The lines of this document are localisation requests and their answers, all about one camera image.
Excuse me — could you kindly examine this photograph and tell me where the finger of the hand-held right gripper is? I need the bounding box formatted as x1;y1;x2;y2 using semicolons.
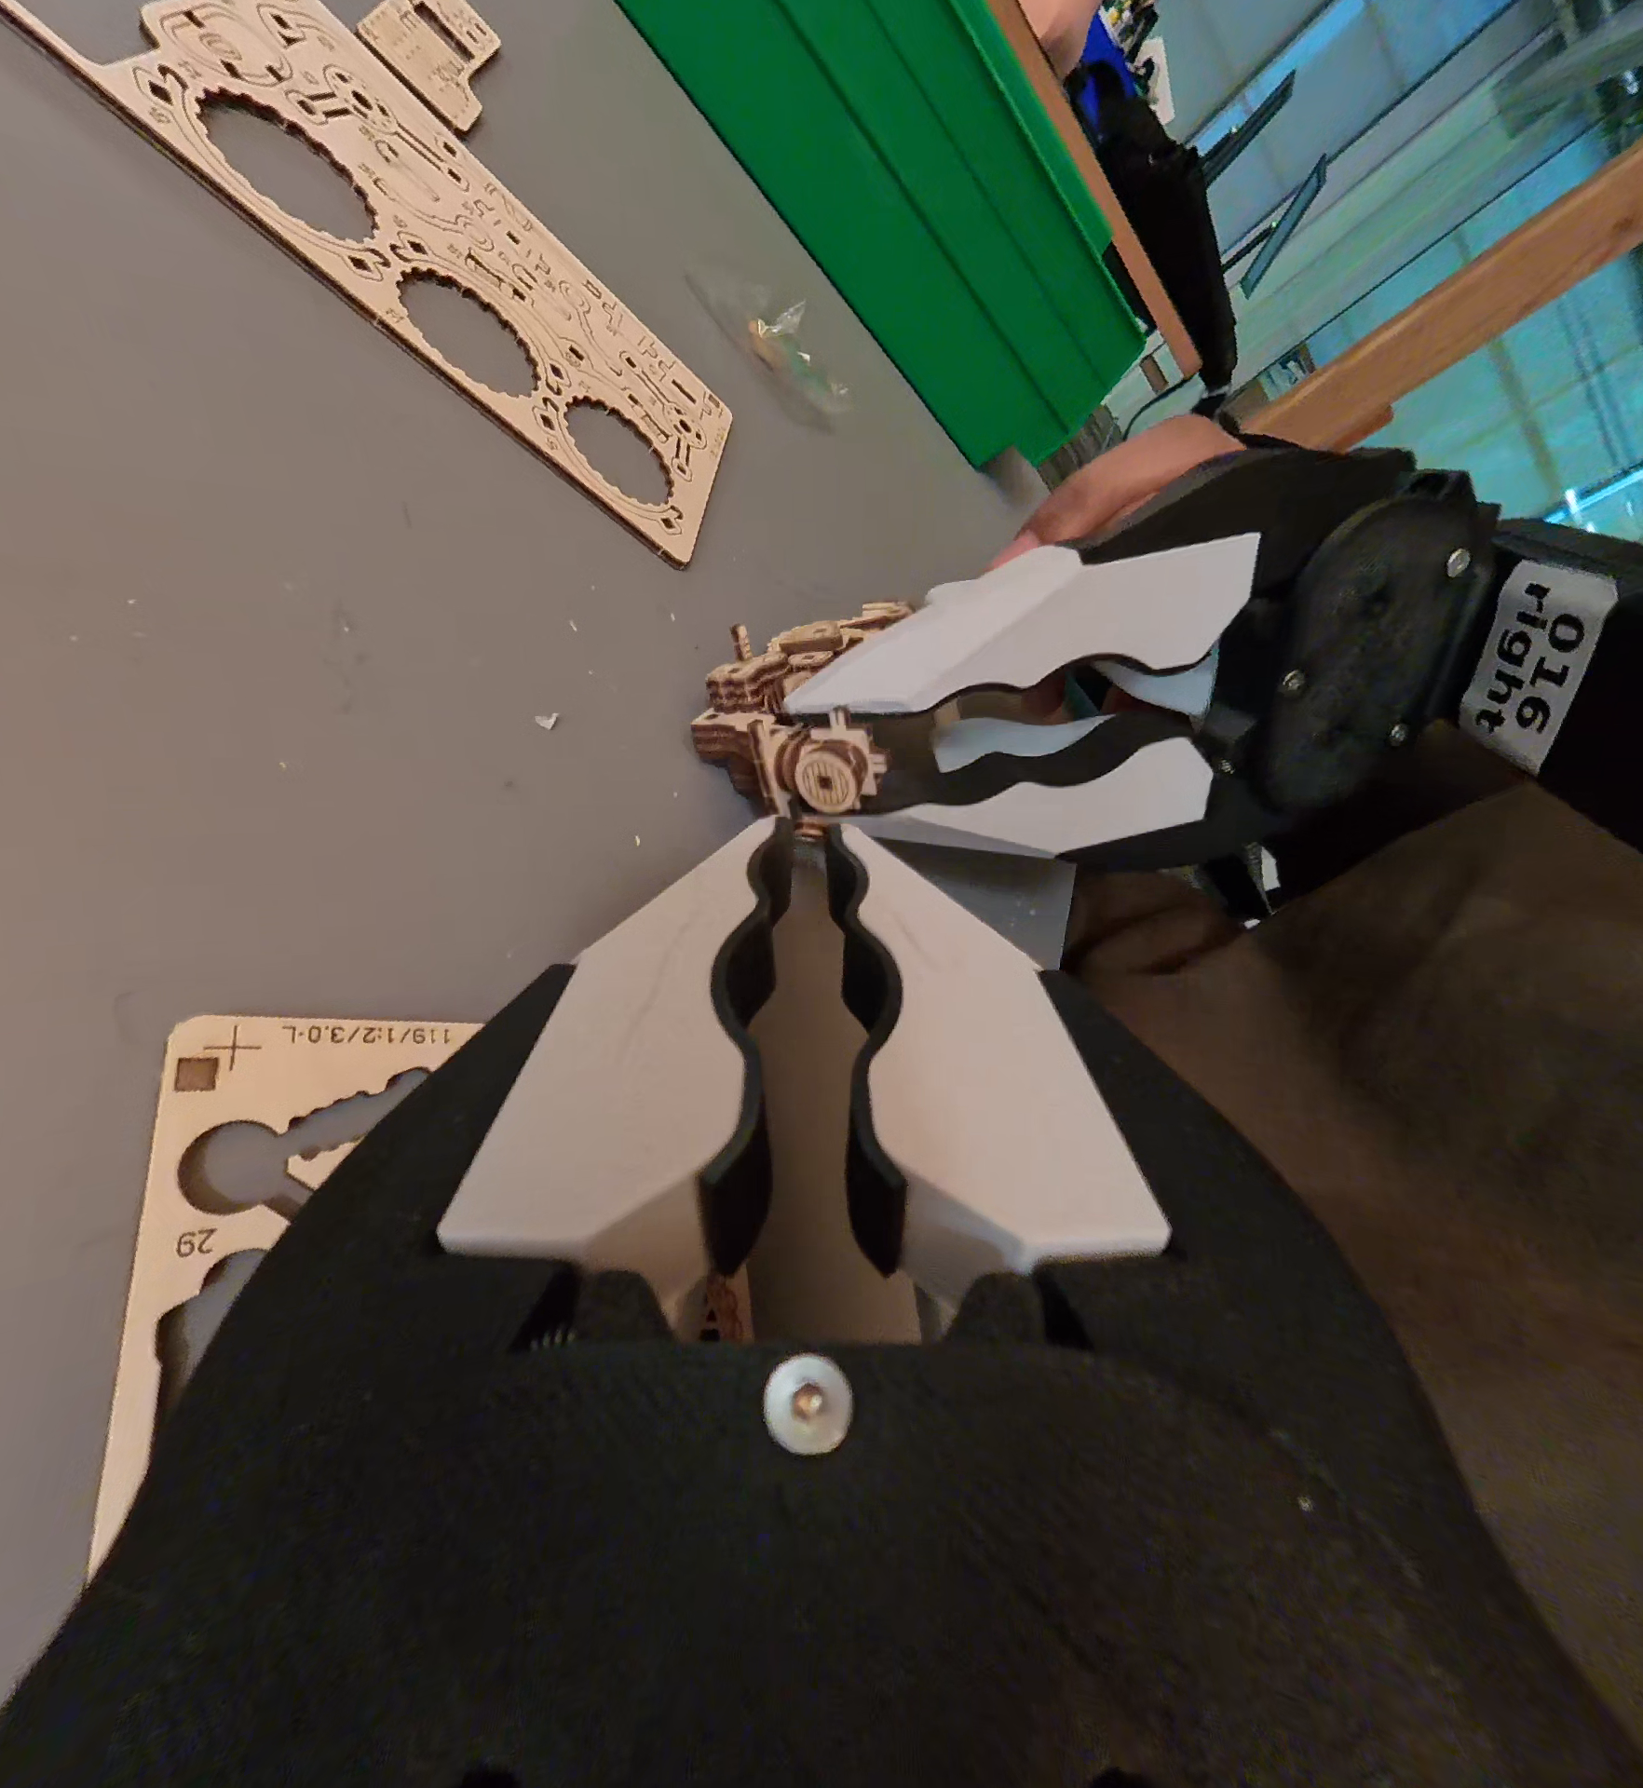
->
777;531;1263;729
852;715;1220;860

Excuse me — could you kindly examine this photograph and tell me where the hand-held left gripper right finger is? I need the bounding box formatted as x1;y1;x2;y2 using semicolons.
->
820;824;1175;1348

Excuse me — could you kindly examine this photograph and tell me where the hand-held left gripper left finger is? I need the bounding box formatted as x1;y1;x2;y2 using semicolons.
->
433;817;792;1345

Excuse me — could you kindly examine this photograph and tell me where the wooden puzzle model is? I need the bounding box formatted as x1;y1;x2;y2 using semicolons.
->
689;601;924;843

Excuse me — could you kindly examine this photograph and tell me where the wooden gear puzzle sheet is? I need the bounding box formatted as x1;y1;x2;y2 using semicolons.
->
88;1014;488;1579

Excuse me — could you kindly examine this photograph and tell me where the grey desk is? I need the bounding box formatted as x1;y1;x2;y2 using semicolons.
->
0;0;1089;1579

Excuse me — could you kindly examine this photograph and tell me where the person's right hand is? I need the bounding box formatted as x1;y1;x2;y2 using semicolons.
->
989;417;1248;571

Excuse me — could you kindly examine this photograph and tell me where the wooden beam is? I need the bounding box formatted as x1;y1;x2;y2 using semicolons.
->
1241;98;1643;451

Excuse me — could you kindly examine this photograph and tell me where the small clear plastic bag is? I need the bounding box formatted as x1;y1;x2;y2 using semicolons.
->
689;265;854;424

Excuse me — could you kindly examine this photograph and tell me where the green bin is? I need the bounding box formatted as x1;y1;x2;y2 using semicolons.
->
614;0;1147;469

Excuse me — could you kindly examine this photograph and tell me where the background wooden table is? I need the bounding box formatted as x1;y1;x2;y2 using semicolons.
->
985;0;1207;381

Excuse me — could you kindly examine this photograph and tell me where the person's brown shirt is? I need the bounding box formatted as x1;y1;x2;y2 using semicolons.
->
1064;781;1643;1788

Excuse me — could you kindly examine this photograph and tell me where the wooden sheet with round holes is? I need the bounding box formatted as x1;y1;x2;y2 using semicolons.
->
0;0;736;569

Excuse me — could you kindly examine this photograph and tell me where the small wooden sheet piece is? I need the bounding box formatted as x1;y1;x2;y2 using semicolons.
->
356;0;503;135

